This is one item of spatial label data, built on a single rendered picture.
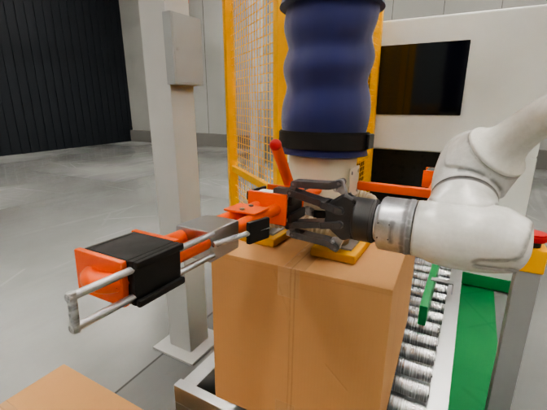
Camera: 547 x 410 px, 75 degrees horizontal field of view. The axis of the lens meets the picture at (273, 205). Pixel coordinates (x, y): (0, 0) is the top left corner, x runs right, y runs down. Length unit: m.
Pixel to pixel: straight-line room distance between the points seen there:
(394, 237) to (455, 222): 0.09
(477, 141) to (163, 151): 1.49
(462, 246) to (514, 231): 0.07
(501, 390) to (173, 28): 1.83
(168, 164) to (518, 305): 1.52
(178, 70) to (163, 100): 0.17
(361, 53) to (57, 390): 1.28
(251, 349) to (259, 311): 0.11
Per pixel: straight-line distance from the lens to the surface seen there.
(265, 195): 0.67
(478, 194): 0.61
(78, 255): 0.44
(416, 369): 1.39
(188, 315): 2.12
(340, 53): 0.82
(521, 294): 1.29
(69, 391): 1.38
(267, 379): 0.91
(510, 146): 0.65
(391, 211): 0.58
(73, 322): 0.37
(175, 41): 1.77
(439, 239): 0.56
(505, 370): 1.42
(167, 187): 1.89
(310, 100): 0.82
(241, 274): 0.80
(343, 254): 0.77
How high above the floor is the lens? 1.40
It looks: 16 degrees down
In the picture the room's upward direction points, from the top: straight up
